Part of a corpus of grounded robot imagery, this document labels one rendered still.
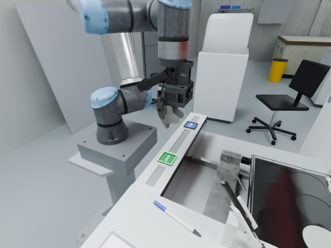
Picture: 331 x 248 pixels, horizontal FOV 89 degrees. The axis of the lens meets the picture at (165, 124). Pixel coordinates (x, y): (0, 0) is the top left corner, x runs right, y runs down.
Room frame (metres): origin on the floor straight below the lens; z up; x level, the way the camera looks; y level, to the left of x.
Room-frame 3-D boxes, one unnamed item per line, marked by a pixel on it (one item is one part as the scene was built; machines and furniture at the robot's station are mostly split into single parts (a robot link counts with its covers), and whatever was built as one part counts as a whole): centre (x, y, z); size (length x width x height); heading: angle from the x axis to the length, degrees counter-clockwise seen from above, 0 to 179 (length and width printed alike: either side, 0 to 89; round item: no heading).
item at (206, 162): (0.49, -0.36, 0.84); 0.50 x 0.02 x 0.03; 64
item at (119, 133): (0.68, 0.26, 0.96); 0.15 x 0.15 x 0.10
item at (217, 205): (0.41, -0.21, 0.87); 0.36 x 0.08 x 0.03; 154
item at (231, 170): (0.48, -0.25, 0.89); 0.08 x 0.03 x 0.03; 64
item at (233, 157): (0.55, -0.28, 0.89); 0.08 x 0.03 x 0.03; 64
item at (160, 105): (0.45, 0.01, 1.19); 0.05 x 0.02 x 0.09; 154
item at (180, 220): (0.24, -0.03, 0.97); 0.14 x 0.01 x 0.01; 52
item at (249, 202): (0.39, -0.29, 0.90); 0.38 x 0.01 x 0.01; 154
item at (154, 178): (0.58, -0.06, 0.89); 0.55 x 0.09 x 0.14; 154
